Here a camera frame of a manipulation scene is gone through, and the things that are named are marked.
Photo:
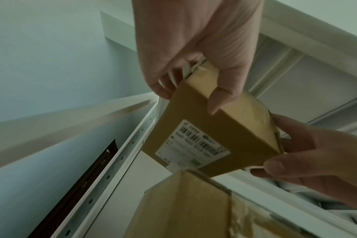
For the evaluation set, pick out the person's left hand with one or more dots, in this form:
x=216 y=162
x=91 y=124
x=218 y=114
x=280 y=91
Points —
x=193 y=30

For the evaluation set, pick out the person's right hand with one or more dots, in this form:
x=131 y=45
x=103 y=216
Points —
x=328 y=160

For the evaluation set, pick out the small labelled cardboard box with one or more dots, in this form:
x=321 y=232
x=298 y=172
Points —
x=202 y=120

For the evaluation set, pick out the white metal shelf board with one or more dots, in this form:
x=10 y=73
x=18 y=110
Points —
x=311 y=76

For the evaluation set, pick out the large taped cardboard box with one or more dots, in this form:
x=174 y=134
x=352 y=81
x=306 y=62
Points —
x=181 y=209

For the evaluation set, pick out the white perforated shelf upright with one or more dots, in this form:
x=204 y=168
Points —
x=113 y=167

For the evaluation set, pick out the white metal shelf rail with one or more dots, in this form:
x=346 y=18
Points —
x=278 y=204

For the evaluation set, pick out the dark brown frame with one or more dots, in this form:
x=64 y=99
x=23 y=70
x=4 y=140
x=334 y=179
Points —
x=78 y=188

